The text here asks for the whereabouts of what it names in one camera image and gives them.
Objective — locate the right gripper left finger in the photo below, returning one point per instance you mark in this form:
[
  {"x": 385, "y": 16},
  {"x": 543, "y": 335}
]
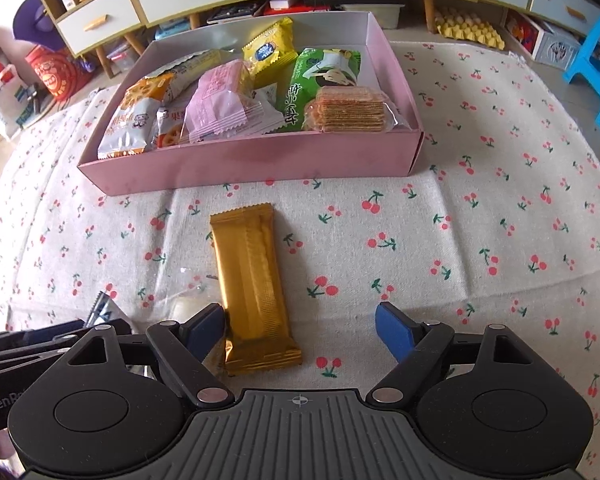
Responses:
[{"x": 180, "y": 350}]

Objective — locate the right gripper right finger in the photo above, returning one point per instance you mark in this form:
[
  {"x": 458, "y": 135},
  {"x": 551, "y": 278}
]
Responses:
[{"x": 419, "y": 350}]

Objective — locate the gold wrapper bar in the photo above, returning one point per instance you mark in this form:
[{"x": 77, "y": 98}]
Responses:
[{"x": 258, "y": 334}]

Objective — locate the lotus biscuit packet orange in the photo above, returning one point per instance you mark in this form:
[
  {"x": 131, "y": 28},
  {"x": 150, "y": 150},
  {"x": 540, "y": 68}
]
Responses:
[{"x": 128, "y": 131}]

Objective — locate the white small snack packet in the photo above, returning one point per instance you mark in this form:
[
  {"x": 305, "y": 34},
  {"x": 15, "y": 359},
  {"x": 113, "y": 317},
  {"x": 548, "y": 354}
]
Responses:
[{"x": 271, "y": 118}]

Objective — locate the clear square cracker pack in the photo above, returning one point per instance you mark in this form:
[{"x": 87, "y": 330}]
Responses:
[{"x": 351, "y": 109}]

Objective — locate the pink wafer packet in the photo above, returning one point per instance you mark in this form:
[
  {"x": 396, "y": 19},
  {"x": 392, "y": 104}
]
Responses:
[{"x": 223, "y": 104}]

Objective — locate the green chips packet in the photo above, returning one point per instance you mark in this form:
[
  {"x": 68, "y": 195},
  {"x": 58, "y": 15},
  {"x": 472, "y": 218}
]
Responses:
[{"x": 314, "y": 69}]

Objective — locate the yellow biscuit packet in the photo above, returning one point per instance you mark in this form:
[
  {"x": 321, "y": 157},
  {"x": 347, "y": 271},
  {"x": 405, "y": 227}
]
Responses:
[{"x": 268, "y": 53}]

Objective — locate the long silver biscuit packet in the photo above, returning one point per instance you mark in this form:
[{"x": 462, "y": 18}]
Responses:
[{"x": 168, "y": 81}]

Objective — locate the blue white snack packet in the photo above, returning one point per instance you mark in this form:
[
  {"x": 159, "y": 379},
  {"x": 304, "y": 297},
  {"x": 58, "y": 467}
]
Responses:
[{"x": 103, "y": 310}]

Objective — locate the cherry pattern tablecloth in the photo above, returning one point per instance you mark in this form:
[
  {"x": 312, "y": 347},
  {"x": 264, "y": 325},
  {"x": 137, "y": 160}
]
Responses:
[{"x": 499, "y": 223}]

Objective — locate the pink cardboard box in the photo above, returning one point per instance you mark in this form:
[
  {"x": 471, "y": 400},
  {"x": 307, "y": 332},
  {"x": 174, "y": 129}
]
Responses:
[{"x": 253, "y": 157}]

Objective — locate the white paper shopping bag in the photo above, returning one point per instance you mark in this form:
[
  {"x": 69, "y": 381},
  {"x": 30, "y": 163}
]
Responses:
[{"x": 16, "y": 105}]

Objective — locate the red gift bag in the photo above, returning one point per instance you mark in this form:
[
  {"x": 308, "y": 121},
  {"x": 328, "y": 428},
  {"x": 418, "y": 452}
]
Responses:
[{"x": 60, "y": 71}]

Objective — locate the yellow egg tray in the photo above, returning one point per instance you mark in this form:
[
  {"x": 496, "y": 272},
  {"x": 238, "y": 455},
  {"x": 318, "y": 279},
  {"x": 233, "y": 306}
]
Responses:
[{"x": 467, "y": 26}]

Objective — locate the purple hat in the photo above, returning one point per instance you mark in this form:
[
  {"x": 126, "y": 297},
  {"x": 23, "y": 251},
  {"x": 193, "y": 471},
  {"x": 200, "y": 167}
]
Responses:
[{"x": 32, "y": 23}]

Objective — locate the red box under cabinet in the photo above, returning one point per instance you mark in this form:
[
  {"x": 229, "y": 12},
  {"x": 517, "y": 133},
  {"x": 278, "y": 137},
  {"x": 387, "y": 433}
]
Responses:
[{"x": 298, "y": 8}]

